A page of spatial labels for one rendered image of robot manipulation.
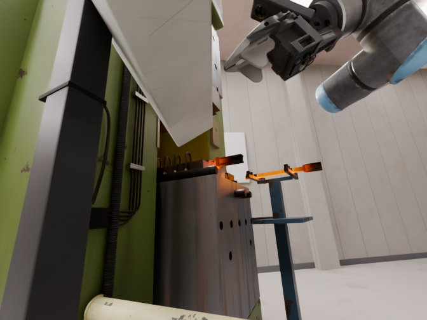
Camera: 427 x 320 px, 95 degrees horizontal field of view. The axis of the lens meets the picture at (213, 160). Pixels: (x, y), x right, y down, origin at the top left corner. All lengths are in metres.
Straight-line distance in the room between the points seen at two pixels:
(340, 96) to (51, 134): 0.56
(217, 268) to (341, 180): 3.60
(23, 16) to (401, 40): 1.20
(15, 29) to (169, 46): 0.97
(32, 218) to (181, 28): 0.20
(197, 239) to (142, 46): 0.52
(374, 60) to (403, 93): 5.37
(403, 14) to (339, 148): 3.76
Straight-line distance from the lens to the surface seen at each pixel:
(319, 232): 3.49
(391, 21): 0.53
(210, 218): 0.59
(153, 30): 0.19
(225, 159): 0.76
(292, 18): 0.44
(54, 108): 0.25
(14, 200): 0.72
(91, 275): 0.54
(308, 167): 1.21
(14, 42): 1.11
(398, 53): 0.53
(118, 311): 0.48
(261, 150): 3.48
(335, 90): 0.59
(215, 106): 0.92
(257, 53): 0.38
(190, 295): 0.66
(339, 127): 4.42
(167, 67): 0.22
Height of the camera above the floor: 0.79
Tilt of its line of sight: 17 degrees up
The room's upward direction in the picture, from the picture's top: 3 degrees counter-clockwise
